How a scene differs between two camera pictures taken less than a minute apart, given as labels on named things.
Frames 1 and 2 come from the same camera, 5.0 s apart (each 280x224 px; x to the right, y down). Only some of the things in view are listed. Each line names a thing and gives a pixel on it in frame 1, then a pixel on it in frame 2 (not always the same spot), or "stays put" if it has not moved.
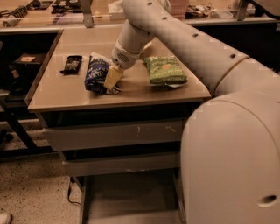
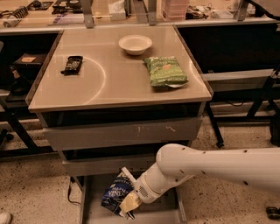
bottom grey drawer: (137, 197) stays put
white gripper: (123, 58) -> (143, 188)
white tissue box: (116, 10) stays put
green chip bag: (165, 70) stays put
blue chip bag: (96, 73) -> (116, 192)
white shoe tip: (5, 218) stays put
